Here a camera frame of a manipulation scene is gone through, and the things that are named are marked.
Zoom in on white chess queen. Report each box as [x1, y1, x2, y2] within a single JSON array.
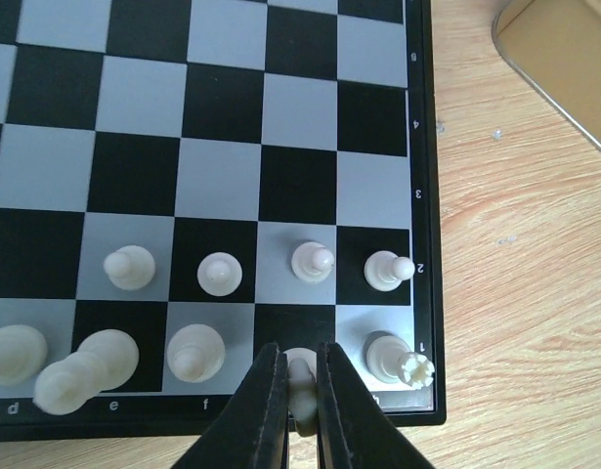
[[0, 324, 48, 386]]

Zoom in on white chess king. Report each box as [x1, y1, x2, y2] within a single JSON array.
[[33, 329, 140, 415]]

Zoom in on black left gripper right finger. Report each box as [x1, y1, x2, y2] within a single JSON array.
[[317, 343, 433, 469]]

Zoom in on white chess knight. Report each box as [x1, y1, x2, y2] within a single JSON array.
[[284, 348, 318, 437]]

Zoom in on black and silver chessboard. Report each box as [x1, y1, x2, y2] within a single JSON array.
[[0, 1, 447, 442]]

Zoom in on gold rimmed metal tin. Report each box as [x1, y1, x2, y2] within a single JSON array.
[[492, 0, 601, 152]]

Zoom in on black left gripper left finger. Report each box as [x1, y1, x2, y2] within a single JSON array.
[[175, 343, 288, 469]]

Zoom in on white chess piece on board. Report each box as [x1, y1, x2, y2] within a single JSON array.
[[365, 335, 435, 390], [196, 252, 243, 297], [103, 245, 156, 291], [291, 241, 335, 283], [364, 250, 416, 292], [166, 324, 226, 383]]

